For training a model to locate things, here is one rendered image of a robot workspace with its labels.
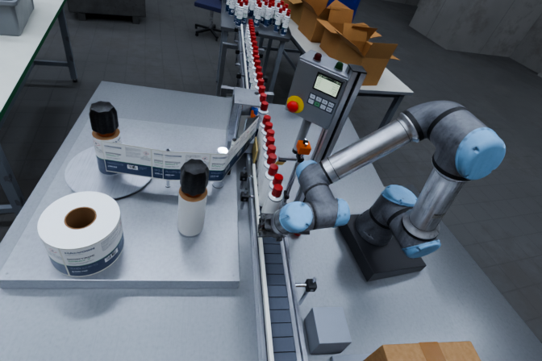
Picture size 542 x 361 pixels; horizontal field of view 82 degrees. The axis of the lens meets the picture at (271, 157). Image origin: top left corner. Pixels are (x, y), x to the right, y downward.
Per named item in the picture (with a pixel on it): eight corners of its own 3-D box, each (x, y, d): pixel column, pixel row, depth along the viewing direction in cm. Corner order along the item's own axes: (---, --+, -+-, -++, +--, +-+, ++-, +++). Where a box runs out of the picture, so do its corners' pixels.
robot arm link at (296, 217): (319, 229, 77) (286, 233, 75) (304, 233, 87) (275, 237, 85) (313, 197, 79) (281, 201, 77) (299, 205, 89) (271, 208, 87)
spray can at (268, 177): (254, 200, 126) (264, 163, 113) (264, 197, 128) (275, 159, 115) (261, 209, 123) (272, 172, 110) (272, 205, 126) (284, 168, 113)
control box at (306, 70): (295, 99, 112) (310, 48, 100) (338, 119, 107) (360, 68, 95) (282, 110, 104) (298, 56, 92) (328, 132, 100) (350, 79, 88)
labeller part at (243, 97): (233, 88, 139) (234, 85, 138) (258, 91, 141) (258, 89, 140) (234, 104, 128) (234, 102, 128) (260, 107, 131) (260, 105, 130)
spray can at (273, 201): (258, 217, 119) (269, 180, 106) (271, 218, 121) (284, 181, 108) (260, 229, 116) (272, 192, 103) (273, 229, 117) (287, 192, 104)
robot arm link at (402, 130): (440, 76, 85) (287, 163, 94) (468, 98, 78) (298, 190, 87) (444, 105, 93) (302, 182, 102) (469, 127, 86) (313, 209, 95)
